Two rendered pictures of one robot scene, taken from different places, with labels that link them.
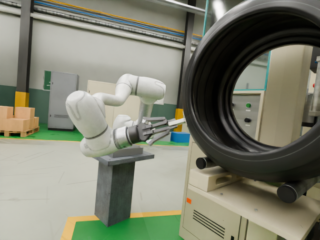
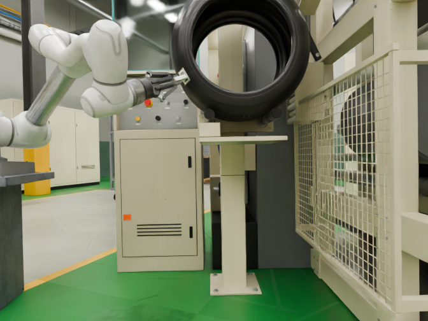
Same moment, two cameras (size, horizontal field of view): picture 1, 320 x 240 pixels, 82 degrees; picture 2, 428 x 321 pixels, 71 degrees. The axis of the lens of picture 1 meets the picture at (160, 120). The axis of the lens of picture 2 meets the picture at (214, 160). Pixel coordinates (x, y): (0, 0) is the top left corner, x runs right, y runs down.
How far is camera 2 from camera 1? 0.87 m
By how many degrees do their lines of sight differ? 50
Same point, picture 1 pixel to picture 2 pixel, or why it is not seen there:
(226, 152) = (236, 94)
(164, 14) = not seen: outside the picture
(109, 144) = (129, 95)
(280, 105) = (232, 74)
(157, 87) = not seen: hidden behind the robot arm
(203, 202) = (149, 209)
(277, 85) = (227, 58)
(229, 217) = (185, 209)
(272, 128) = not seen: hidden behind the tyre
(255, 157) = (258, 92)
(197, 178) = (208, 128)
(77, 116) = (117, 50)
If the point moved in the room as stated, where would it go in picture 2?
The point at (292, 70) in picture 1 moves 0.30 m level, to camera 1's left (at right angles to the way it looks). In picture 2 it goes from (236, 46) to (198, 28)
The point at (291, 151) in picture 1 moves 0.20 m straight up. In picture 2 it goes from (278, 83) to (277, 34)
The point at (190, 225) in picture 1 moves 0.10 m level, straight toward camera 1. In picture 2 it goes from (135, 248) to (141, 251)
